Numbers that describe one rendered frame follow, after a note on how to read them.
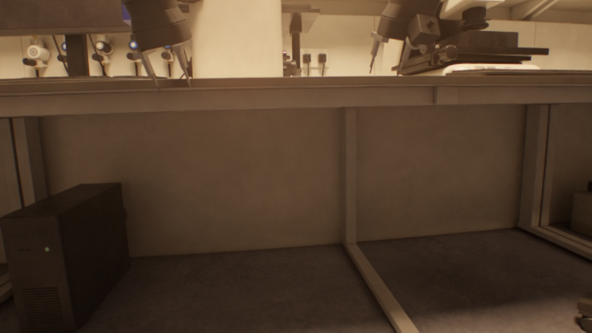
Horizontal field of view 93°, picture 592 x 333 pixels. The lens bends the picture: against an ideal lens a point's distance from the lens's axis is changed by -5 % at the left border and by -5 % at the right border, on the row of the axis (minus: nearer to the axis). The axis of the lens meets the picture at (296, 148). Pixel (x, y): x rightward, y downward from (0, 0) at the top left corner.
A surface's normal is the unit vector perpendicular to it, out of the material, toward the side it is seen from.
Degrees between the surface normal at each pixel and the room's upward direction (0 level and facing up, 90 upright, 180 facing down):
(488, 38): 90
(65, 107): 90
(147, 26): 110
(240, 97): 90
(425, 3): 122
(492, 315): 0
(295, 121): 90
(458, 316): 0
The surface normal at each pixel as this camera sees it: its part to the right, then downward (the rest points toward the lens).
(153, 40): -0.07, 0.52
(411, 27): -0.98, -0.07
